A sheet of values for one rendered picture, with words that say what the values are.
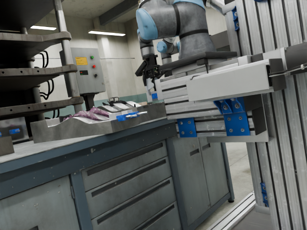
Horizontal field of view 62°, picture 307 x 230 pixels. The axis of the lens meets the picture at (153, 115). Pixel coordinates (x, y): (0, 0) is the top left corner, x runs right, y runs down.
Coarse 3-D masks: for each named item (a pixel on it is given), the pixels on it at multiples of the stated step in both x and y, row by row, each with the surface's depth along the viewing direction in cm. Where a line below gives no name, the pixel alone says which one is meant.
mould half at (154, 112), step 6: (132, 102) 176; (162, 102) 155; (102, 108) 160; (108, 108) 158; (126, 108) 163; (132, 108) 142; (138, 108) 140; (144, 108) 144; (150, 108) 147; (156, 108) 151; (162, 108) 155; (144, 114) 143; (150, 114) 147; (156, 114) 150; (162, 114) 154; (144, 120) 143
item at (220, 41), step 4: (220, 32) 511; (224, 32) 505; (212, 36) 523; (216, 36) 518; (220, 36) 512; (224, 36) 506; (212, 40) 525; (216, 40) 519; (220, 40) 513; (224, 40) 508; (228, 40) 502; (216, 44) 521; (220, 44) 515; (224, 44) 509; (228, 44) 503; (216, 48) 522; (220, 48) 523; (224, 48) 533; (228, 48) 544
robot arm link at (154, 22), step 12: (144, 0) 97; (156, 0) 96; (144, 12) 94; (156, 12) 94; (168, 12) 94; (144, 24) 94; (156, 24) 94; (168, 24) 95; (144, 36) 98; (156, 36) 98; (168, 36) 100
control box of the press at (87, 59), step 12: (72, 48) 212; (84, 48) 221; (96, 48) 230; (84, 60) 219; (96, 60) 229; (84, 72) 218; (96, 72) 228; (84, 84) 217; (96, 84) 226; (84, 96) 225
